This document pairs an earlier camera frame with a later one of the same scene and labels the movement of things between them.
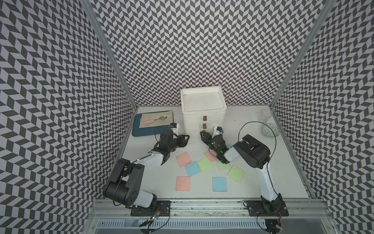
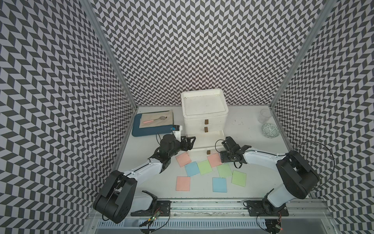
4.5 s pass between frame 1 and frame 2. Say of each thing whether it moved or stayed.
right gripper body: moved
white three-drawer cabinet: stayed
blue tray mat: stayed
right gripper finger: moved
